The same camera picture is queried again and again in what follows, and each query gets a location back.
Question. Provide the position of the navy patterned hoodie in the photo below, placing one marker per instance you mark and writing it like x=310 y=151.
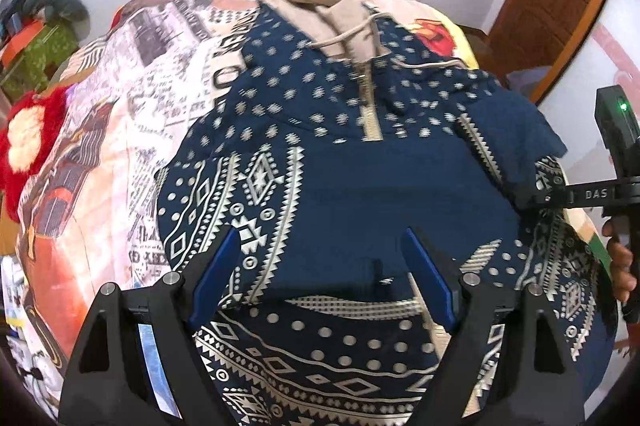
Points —
x=350 y=186

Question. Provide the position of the dark wooden bed frame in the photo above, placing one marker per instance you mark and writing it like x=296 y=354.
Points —
x=475 y=37

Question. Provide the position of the white cabinet with pink print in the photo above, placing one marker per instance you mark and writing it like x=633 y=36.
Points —
x=607 y=41

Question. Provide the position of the newspaper print blanket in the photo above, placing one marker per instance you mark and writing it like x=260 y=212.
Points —
x=125 y=116

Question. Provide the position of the person's right hand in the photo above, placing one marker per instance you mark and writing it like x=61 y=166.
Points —
x=622 y=271

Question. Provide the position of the green patterned cloth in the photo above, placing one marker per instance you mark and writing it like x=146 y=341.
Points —
x=47 y=49

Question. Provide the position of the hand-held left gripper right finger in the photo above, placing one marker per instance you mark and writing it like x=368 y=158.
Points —
x=430 y=276

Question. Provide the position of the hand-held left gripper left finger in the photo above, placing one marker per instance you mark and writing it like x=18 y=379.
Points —
x=215 y=273

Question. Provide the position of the red plush toy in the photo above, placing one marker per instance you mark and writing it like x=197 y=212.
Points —
x=30 y=141

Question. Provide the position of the yellow cloth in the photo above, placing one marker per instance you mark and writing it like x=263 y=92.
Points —
x=462 y=46

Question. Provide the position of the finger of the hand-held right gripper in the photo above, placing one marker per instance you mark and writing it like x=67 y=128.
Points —
x=545 y=200

